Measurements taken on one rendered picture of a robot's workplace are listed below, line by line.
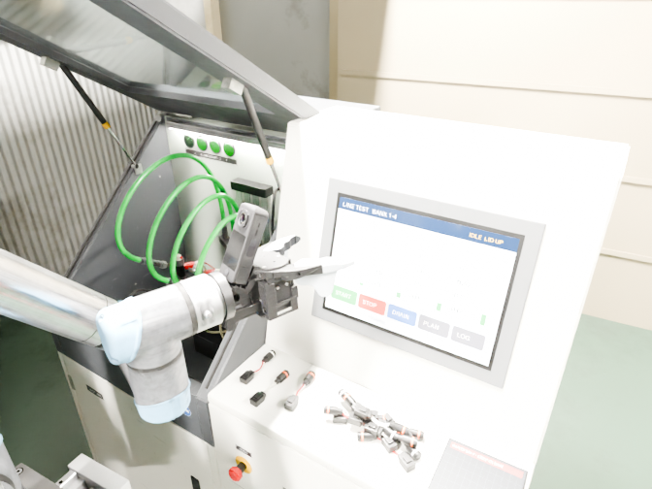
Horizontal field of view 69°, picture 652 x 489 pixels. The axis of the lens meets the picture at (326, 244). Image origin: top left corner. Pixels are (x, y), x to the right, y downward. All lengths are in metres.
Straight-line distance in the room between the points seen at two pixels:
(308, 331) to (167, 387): 0.59
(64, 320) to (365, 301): 0.63
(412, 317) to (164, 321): 0.59
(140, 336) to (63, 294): 0.15
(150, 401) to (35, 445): 2.00
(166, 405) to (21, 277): 0.25
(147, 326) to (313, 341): 0.66
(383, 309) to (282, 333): 0.31
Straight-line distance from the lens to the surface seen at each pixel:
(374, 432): 1.08
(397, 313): 1.08
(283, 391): 1.19
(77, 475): 1.15
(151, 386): 0.70
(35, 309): 0.73
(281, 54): 3.58
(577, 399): 2.84
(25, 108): 3.56
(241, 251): 0.68
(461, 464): 1.09
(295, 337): 1.26
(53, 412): 2.81
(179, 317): 0.65
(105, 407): 1.75
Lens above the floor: 1.82
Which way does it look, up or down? 28 degrees down
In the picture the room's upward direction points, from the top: straight up
